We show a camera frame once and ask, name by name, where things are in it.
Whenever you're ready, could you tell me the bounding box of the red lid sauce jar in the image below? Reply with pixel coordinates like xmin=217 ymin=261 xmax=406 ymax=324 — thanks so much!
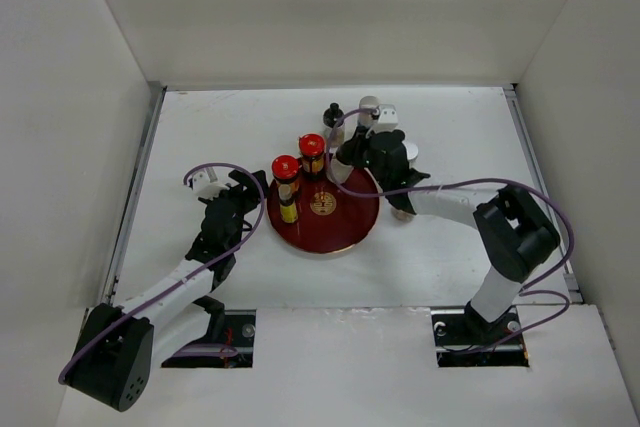
xmin=271 ymin=155 xmax=300 ymax=195
xmin=298 ymin=133 xmax=325 ymax=179

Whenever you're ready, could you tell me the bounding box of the silver lid spice jar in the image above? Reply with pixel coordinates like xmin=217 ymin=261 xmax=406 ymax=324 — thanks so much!
xmin=403 ymin=141 xmax=419 ymax=167

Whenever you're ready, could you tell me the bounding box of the blue label silver lid jar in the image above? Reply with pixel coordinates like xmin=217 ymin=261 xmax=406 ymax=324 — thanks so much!
xmin=356 ymin=96 xmax=381 ymax=130

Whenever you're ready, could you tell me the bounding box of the yellow label small bottle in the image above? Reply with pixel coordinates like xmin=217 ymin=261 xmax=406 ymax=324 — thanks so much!
xmin=278 ymin=184 xmax=298 ymax=224

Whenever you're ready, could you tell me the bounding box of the black cap brown spice bottle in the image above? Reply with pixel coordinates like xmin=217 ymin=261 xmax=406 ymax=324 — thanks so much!
xmin=323 ymin=102 xmax=345 ymax=149

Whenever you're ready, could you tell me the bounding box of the pink lid spice jar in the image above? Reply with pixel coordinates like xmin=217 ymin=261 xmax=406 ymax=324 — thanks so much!
xmin=391 ymin=207 xmax=415 ymax=222

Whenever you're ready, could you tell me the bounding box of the black cap white salt bottle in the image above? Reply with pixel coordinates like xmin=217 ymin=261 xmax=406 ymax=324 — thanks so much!
xmin=327 ymin=156 xmax=354 ymax=185

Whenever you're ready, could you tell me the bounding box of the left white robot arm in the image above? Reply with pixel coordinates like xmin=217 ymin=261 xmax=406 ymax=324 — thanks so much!
xmin=58 ymin=163 xmax=268 ymax=412

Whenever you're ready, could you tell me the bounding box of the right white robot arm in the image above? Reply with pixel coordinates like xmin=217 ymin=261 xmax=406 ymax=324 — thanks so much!
xmin=327 ymin=128 xmax=560 ymax=343

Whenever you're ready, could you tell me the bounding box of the round red lacquer tray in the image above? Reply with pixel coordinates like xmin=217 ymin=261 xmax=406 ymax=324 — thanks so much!
xmin=267 ymin=158 xmax=380 ymax=254

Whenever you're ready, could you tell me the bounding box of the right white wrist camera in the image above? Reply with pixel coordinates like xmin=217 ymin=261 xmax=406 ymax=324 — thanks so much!
xmin=372 ymin=104 xmax=399 ymax=133

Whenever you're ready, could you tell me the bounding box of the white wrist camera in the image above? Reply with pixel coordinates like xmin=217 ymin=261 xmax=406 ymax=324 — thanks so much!
xmin=186 ymin=169 xmax=228 ymax=200
xmin=372 ymin=104 xmax=399 ymax=133

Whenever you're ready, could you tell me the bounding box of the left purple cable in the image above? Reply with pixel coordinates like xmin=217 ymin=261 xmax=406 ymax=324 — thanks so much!
xmin=57 ymin=162 xmax=266 ymax=388

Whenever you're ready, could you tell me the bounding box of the purple cable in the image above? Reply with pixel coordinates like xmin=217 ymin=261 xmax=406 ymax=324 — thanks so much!
xmin=324 ymin=107 xmax=576 ymax=353
xmin=57 ymin=162 xmax=266 ymax=388

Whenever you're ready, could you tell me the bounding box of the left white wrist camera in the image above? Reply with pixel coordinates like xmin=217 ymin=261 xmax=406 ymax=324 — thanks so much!
xmin=186 ymin=169 xmax=228 ymax=200

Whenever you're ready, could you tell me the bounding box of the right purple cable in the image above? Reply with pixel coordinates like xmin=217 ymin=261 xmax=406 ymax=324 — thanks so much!
xmin=324 ymin=107 xmax=576 ymax=353

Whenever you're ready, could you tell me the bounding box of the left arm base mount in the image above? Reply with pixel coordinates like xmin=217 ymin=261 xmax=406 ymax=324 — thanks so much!
xmin=160 ymin=298 xmax=257 ymax=369

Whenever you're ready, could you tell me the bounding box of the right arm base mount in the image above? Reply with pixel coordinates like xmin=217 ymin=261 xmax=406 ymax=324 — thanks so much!
xmin=431 ymin=307 xmax=529 ymax=368

